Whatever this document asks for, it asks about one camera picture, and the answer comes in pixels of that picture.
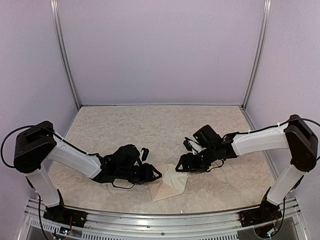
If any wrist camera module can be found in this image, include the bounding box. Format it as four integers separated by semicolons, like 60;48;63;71
183;137;203;155
140;147;150;162

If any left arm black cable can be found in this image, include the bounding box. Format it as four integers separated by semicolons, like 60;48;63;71
0;125;55;169

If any aluminium corner post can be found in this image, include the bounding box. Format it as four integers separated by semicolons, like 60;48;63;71
49;0;82;111
241;0;272;112

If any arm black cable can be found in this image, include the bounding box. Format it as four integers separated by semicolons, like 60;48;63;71
0;125;55;169
207;159;226;173

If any left aluminium corner post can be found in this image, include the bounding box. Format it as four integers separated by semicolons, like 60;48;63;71
49;0;82;111

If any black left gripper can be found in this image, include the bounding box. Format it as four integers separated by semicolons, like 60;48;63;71
117;163;162;185

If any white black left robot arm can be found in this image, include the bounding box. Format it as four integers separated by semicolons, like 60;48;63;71
13;121;162;223

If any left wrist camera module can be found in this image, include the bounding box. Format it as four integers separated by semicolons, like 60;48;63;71
140;147;150;162

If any translucent pink envelope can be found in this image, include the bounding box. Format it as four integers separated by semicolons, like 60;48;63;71
148;164;188;202

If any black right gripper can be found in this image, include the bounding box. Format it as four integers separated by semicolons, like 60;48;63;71
175;145;218;172

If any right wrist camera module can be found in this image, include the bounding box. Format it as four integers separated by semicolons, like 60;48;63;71
183;137;203;155

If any front aluminium frame rail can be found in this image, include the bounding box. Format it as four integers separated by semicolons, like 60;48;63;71
14;198;309;240

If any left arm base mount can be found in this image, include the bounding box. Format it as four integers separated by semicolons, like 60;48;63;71
43;190;88;228

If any right aluminium corner post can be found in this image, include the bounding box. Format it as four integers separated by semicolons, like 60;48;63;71
241;0;272;112

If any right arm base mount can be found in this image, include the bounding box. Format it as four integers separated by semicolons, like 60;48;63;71
239;187;283;227

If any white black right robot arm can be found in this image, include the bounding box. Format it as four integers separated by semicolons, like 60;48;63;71
175;114;320;222

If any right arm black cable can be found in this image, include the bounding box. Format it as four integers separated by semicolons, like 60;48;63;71
207;159;226;173

